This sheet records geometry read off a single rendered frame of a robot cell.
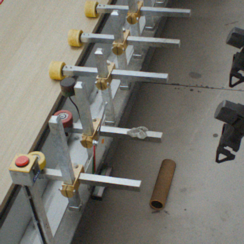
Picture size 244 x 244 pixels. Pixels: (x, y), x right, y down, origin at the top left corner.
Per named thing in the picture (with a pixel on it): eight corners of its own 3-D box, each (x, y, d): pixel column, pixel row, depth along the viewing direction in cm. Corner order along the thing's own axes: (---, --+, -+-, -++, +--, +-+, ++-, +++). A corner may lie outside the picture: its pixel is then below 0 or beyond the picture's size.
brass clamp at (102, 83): (117, 71, 269) (116, 62, 265) (108, 91, 259) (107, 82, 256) (104, 70, 270) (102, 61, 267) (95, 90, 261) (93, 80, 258)
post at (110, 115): (117, 132, 284) (104, 47, 252) (116, 137, 282) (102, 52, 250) (110, 131, 285) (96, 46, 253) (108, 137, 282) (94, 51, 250)
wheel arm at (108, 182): (142, 187, 233) (141, 179, 230) (140, 194, 231) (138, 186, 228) (36, 172, 245) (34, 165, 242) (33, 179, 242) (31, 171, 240)
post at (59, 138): (81, 204, 244) (60, 114, 212) (78, 211, 242) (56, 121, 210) (73, 203, 245) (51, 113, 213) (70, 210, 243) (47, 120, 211)
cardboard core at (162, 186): (175, 159, 342) (163, 200, 321) (176, 169, 348) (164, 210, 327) (161, 157, 344) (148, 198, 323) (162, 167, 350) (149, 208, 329)
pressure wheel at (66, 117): (78, 129, 262) (74, 109, 254) (72, 143, 256) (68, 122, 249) (61, 127, 264) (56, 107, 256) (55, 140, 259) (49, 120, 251)
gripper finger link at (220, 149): (207, 162, 211) (219, 147, 205) (210, 148, 216) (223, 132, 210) (224, 171, 212) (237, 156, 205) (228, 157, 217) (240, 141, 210)
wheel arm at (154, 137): (163, 139, 249) (162, 131, 246) (161, 145, 246) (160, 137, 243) (62, 127, 260) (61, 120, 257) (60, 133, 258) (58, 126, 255)
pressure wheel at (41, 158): (44, 167, 248) (38, 147, 240) (53, 178, 242) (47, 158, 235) (26, 176, 245) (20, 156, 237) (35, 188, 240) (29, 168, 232)
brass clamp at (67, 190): (86, 173, 242) (84, 164, 238) (75, 199, 232) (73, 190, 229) (71, 171, 244) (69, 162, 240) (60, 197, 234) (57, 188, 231)
